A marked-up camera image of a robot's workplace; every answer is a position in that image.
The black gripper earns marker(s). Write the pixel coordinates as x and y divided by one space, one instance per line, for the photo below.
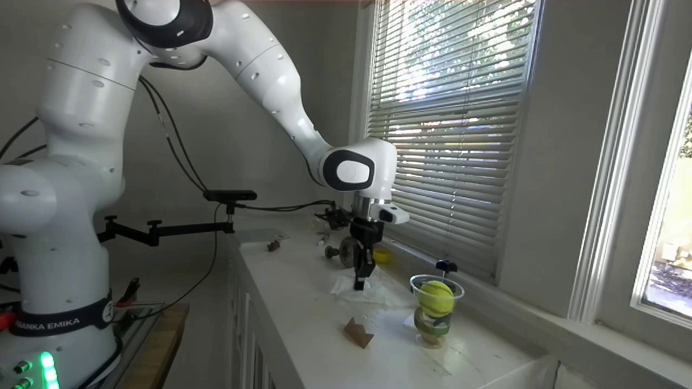
369 234

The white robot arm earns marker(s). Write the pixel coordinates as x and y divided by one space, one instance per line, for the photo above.
63 335

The white cabinet under counter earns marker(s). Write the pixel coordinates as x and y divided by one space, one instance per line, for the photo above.
256 348

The yellow small object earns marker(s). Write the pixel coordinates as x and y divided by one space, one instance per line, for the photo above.
384 256

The brown wooden block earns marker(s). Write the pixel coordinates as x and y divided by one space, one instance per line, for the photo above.
357 333

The clear plastic cup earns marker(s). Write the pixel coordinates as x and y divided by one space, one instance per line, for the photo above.
434 329

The yellow-green tennis ball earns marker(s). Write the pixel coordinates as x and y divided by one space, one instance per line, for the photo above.
438 299

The small dark blue clip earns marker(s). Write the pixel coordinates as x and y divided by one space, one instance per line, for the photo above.
447 267

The small dark brown object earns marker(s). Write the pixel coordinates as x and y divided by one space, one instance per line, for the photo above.
274 246

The white window blinds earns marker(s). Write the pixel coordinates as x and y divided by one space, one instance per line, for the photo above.
447 89

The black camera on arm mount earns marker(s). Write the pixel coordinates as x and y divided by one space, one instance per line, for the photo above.
230 199

